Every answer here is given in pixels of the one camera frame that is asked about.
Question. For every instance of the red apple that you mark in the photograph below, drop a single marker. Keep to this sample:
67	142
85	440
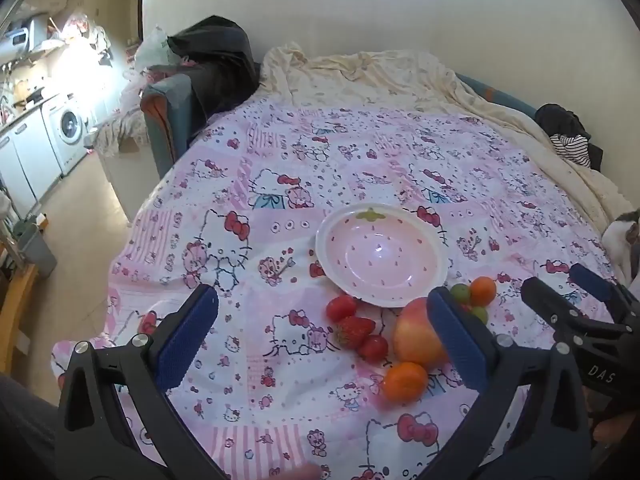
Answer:
415	335

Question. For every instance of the pink strawberry-print bowl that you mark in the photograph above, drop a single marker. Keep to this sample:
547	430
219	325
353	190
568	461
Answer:
380	255

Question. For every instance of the silver microwave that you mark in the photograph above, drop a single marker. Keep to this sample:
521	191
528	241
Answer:
20	35

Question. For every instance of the large strawberry with leaves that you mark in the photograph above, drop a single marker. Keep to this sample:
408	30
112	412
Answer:
354	332

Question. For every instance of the white kitchen cabinet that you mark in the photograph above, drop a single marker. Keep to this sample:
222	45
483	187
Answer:
25	160

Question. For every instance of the white and grey cat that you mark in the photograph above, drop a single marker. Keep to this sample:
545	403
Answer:
620	240

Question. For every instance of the floral cloth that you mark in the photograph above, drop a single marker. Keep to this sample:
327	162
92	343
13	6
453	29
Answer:
117	132

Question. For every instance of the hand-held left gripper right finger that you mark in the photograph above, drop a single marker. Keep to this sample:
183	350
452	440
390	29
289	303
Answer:
460	340

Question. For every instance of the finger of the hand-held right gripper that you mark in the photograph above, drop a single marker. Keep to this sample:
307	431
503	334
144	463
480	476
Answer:
550	302
592	282

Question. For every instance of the wooden chair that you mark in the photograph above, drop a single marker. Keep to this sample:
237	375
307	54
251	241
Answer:
15	305

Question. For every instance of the blue sofa armrest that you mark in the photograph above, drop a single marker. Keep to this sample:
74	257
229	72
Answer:
172	115

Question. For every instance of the person's right hand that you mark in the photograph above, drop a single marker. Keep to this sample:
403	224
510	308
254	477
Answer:
610	431

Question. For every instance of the cream floral blanket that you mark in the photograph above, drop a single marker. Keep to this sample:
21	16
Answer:
400	75

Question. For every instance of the green plum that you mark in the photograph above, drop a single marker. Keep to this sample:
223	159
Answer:
460	293

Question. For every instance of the white plastic bag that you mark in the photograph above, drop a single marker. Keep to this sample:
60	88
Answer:
150	47

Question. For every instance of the black clothing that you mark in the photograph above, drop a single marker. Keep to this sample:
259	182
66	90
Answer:
560	120

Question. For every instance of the striped clothing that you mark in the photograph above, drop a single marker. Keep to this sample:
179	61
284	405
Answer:
575	150

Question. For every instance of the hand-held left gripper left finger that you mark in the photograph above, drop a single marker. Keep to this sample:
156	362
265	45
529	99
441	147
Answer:
187	340

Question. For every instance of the grey bin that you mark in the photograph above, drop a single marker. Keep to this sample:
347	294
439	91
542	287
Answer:
37	250

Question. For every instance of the small mandarin orange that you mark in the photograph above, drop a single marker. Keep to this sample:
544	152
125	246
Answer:
482	290

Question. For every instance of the green grape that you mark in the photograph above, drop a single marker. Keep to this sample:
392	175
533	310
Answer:
480	315

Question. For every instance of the dark cloth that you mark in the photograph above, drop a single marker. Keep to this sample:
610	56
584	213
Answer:
25	435

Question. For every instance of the black bag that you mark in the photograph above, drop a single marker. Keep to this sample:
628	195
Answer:
220	60

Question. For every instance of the white washing machine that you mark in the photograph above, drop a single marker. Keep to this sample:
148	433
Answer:
67	127

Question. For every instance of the pink cartoon-cat printed blanket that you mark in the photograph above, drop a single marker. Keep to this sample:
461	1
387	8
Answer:
280	375

